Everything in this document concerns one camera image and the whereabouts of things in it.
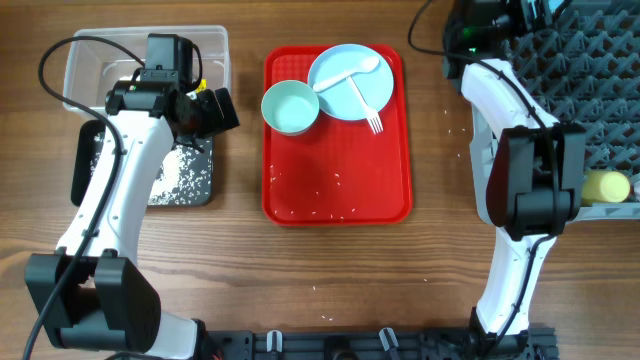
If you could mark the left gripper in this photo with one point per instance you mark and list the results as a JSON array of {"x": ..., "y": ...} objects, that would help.
[{"x": 214, "y": 122}]

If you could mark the yellow snack wrapper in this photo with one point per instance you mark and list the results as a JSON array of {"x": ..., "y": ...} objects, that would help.
[{"x": 201, "y": 87}]

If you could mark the white rice pile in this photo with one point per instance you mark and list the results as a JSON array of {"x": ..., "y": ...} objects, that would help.
[{"x": 177, "y": 175}]

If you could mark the yellow plastic cup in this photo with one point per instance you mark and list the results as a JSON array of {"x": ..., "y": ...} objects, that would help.
[{"x": 605, "y": 186}]

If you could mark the blue bowl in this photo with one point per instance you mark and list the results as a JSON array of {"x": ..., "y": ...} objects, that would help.
[{"x": 551, "y": 8}]

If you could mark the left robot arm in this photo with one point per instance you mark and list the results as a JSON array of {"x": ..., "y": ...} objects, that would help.
[{"x": 89, "y": 292}]

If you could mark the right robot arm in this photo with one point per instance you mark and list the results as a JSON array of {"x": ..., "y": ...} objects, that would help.
[{"x": 535, "y": 182}]

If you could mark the grey dishwasher rack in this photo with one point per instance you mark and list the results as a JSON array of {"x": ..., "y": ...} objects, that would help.
[{"x": 584, "y": 70}]

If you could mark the black plastic tray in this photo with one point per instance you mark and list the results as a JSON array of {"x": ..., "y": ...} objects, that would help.
[{"x": 195, "y": 190}]

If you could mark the mint green bowl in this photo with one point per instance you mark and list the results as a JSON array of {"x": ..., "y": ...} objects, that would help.
[{"x": 290, "y": 107}]

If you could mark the clear plastic bin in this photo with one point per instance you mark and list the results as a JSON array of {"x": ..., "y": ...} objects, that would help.
[{"x": 93, "y": 67}]

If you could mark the light blue plate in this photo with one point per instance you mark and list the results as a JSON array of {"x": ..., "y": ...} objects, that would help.
[{"x": 340, "y": 100}]

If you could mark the red serving tray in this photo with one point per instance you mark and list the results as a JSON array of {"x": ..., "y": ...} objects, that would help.
[{"x": 340, "y": 173}]

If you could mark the white plastic fork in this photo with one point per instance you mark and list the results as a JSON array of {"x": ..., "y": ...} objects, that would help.
[{"x": 372, "y": 116}]

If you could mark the white plastic spoon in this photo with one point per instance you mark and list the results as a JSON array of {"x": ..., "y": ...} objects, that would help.
[{"x": 364, "y": 66}]

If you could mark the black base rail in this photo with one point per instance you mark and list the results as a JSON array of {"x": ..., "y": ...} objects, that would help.
[{"x": 431, "y": 344}]

